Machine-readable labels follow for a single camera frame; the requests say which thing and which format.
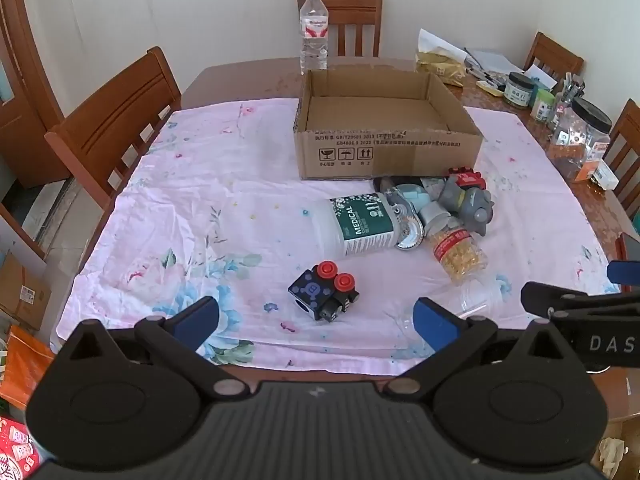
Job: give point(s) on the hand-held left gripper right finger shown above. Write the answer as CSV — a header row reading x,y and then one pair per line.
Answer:
x,y
435,322

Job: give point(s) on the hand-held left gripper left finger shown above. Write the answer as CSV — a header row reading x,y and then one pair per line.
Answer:
x,y
197,317

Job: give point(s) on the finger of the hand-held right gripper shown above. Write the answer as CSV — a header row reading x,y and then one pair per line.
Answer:
x,y
625,272
545,297

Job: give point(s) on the clear plastic jar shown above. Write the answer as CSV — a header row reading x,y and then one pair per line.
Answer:
x,y
475,300

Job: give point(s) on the yellow capsule bottle silver cap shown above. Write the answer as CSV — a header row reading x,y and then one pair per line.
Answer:
x,y
457,255

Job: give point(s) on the printed tin can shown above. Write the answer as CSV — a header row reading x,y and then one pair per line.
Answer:
x,y
402,225

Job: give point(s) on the black cube toy red buttons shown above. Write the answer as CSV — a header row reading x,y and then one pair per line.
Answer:
x,y
312,292

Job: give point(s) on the grey toy figure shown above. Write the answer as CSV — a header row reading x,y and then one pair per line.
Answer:
x,y
470,205

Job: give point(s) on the white green-label bottle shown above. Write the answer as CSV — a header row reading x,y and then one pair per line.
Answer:
x,y
360,225

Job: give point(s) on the cardboard box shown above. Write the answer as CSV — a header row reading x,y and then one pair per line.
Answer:
x,y
390,155

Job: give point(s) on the small white box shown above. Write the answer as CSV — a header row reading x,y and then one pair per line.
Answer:
x,y
606,176

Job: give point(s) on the wooden chair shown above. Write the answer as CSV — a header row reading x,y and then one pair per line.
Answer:
x,y
115,120
627,160
357,30
555,57

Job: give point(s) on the pink floral cloth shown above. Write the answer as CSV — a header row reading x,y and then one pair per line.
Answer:
x,y
200,200

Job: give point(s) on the large clear jar black lid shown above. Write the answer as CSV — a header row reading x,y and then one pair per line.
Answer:
x,y
575,142

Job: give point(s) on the red toy car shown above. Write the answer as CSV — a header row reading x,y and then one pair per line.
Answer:
x,y
467,177

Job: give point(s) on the flat cardboard carton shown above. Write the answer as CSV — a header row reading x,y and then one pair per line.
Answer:
x,y
22,290

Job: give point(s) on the orange bag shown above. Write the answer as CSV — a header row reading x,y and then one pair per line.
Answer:
x,y
22,365

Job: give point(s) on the jar of pens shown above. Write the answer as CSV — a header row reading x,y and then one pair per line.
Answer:
x,y
567,97

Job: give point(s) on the green lid jar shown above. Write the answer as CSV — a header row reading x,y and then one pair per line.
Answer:
x,y
542,106

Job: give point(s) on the glass jar black lid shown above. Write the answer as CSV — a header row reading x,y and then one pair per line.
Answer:
x,y
517,91

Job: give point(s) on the white envelope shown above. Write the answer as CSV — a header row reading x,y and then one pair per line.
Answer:
x,y
541,74

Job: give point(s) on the yellow notepad with pens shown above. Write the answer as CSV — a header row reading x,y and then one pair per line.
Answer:
x,y
489,88

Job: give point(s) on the red printed package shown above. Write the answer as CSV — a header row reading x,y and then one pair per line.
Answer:
x,y
15,450

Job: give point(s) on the stack of papers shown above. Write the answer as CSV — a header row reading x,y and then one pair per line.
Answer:
x,y
492,60

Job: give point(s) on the gold foil bag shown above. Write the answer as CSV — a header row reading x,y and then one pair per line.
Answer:
x,y
442,67

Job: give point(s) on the white paper sheet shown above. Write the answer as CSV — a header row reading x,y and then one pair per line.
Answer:
x,y
440,42

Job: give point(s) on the wooden door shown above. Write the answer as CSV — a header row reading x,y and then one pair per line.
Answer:
x,y
22,85

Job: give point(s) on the clear plastic water bottle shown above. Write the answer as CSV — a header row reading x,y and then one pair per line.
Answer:
x,y
313,35

